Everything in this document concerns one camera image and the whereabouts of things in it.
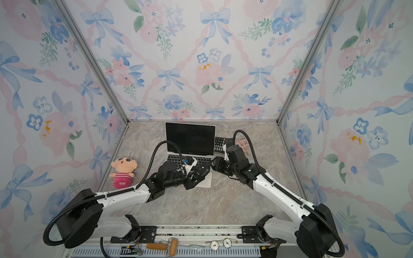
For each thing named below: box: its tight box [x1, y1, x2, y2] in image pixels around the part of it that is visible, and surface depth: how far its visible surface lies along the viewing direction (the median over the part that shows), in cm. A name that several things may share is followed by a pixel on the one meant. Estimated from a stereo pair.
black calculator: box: [214, 136, 234, 154], surface depth 108 cm
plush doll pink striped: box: [109, 156, 138, 190], surface depth 90 cm
